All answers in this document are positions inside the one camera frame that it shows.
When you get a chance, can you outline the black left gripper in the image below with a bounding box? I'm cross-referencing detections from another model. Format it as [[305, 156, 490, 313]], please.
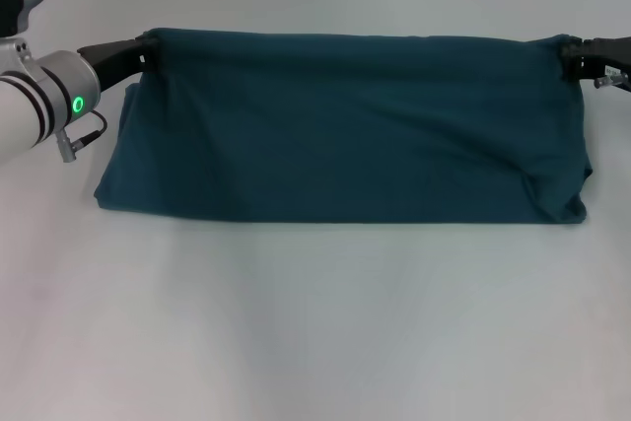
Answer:
[[76, 33, 161, 94]]

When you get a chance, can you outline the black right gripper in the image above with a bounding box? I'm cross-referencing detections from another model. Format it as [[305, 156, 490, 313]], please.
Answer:
[[560, 35, 631, 83]]

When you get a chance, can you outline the teal blue shirt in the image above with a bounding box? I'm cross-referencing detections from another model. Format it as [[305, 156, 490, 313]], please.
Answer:
[[93, 26, 594, 225]]

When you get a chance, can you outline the thin left gripper cable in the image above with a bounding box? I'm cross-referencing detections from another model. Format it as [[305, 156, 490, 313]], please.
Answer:
[[57, 110, 108, 164]]

